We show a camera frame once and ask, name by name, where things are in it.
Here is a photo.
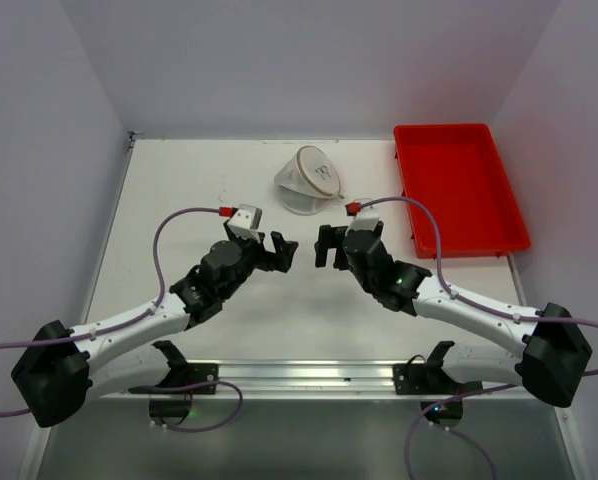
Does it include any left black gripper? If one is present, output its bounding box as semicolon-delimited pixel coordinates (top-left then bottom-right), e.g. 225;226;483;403
220;221;297;299

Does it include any white mesh laundry bag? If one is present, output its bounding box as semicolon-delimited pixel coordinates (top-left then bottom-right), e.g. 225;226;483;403
273;145;343;216

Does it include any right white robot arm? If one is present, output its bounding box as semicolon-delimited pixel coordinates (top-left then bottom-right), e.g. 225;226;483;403
315;223;593;408

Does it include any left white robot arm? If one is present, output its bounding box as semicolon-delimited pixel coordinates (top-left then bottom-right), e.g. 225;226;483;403
11;231;298;428

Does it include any red plastic tray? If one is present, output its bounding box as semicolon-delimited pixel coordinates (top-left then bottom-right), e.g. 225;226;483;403
393;123;531;258

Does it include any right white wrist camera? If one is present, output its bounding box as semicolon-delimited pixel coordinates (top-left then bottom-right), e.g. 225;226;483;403
346;206;381;234

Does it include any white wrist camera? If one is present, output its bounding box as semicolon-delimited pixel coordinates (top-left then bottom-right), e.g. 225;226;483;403
227;204;262;243
346;206;381;234

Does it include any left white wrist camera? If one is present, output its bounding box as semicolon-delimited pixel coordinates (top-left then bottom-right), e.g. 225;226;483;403
227;204;262;243

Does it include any aluminium mounting rail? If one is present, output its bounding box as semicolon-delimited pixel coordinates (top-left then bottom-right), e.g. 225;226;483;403
85;349;522;401

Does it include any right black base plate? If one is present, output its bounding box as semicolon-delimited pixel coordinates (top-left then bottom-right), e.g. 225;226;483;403
392;356;483;395

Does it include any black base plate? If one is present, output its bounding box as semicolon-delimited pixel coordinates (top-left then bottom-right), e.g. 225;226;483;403
392;356;483;395
129;363;219;395

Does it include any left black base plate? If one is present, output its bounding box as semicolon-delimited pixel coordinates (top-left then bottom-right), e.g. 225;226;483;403
129;363;219;395

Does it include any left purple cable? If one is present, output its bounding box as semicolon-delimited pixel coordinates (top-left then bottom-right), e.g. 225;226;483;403
0;205;237;419

